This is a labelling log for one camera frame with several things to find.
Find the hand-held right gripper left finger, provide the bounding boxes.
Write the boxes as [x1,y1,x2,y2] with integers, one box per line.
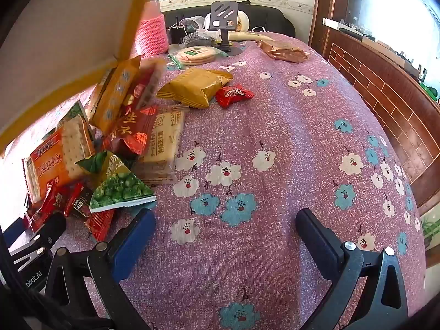
[43,208,157,330]

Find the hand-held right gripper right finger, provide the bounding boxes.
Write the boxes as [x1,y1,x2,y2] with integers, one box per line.
[296,208,409,330]

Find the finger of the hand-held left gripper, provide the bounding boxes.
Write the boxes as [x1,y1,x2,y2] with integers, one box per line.
[26,211,67,248]

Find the small dark red snack packet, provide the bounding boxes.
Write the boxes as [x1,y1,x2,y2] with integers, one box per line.
[65,183,92,219]

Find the red-orange snack packet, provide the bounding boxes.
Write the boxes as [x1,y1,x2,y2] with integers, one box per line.
[84,208,116,242]

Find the green pea snack packet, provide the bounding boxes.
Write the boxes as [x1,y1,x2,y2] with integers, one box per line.
[76,151,157,213]
[57,100,92,131]

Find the orange cracker packet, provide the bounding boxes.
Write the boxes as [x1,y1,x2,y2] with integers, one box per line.
[22,115,96,204]

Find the beige cracker packet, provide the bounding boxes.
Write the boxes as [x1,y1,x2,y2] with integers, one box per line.
[136,105,189,184]

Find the dark red gold-print snack packet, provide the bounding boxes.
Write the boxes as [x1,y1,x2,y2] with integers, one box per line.
[103,105,159,157]

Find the orange snack packet dark label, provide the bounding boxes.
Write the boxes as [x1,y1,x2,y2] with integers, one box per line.
[90,57,141,133]

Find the plain yellow snack packet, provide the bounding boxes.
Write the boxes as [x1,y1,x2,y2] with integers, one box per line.
[156,69,232,109]

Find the small red candy packet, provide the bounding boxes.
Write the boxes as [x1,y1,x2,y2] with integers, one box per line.
[215,84,254,109]

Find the yellow-edged cardboard box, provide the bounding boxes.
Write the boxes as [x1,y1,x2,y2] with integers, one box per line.
[0,0,159,155]

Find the purple floral tablecloth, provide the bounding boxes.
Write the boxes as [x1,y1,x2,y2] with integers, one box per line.
[0,31,425,330]

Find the brown wooden cabinet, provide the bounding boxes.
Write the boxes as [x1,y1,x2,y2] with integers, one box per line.
[309,0,440,214]

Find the brown snack packet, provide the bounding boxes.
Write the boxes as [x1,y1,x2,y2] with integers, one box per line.
[258,39,310,63]

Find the round rice cracker packet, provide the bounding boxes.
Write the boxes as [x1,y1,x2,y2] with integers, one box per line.
[168,43,229,69]

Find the pink knit-sleeved bottle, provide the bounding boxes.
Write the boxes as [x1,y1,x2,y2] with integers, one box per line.
[136,0,169,59]

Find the small black device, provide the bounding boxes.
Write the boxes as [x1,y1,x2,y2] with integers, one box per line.
[167,16,186,45]

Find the cream elongated packet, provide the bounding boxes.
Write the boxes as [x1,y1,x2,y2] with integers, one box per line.
[229,31,272,42]

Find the clear plastic cup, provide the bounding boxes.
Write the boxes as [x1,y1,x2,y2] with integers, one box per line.
[180,16,207,37]

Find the black sofa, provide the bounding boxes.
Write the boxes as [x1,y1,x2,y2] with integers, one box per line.
[161,5,296,38]

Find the white tape roll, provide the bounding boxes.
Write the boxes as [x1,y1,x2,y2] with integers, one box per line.
[237,10,251,31]

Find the black phone stand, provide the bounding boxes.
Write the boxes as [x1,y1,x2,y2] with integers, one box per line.
[210,1,243,56]

